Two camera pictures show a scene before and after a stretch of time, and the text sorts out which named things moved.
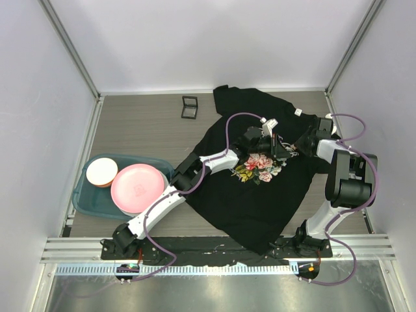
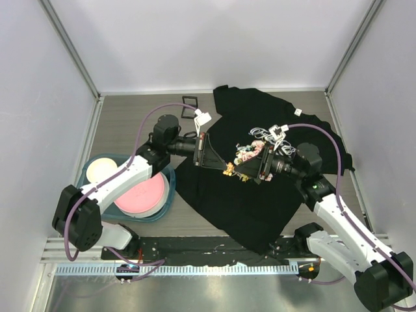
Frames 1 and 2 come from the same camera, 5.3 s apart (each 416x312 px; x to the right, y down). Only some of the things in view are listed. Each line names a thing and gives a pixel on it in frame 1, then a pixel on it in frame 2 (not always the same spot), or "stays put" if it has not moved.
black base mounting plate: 211,251 stays put
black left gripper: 279,152 → 207,157
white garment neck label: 298,112 stays put
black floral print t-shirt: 259,201 stays put
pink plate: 136,188 stays put
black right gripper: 300,143 → 261,164
